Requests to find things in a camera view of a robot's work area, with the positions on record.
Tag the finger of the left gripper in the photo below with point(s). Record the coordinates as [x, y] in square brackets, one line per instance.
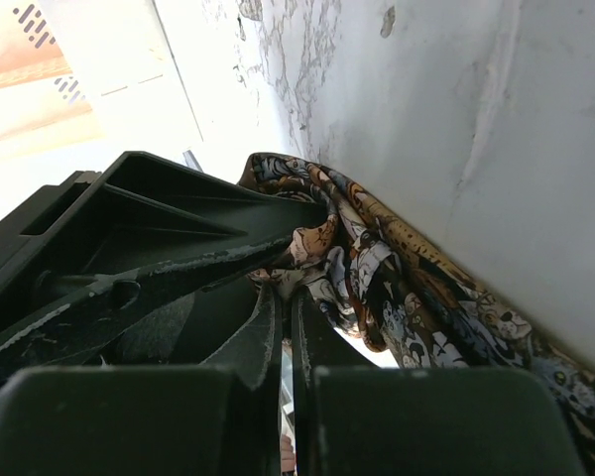
[83, 261]

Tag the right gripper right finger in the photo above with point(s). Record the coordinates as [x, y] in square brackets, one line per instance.
[355, 418]

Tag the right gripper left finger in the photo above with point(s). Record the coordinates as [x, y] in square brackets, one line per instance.
[220, 417]

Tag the brown cat pattern tie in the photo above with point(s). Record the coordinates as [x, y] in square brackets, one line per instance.
[376, 278]

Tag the white plastic file rack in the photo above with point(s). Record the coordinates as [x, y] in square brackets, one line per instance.
[79, 71]

